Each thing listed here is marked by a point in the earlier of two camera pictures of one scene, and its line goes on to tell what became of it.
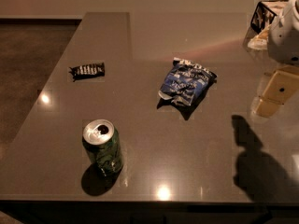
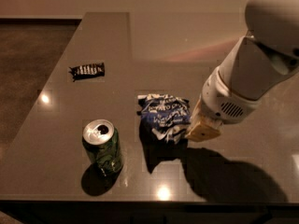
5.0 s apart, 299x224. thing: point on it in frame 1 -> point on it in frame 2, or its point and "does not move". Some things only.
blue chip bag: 184,81 -> 168,117
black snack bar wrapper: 88,70 does not move
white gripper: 285,37 -> 220,105
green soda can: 102,141 does not move
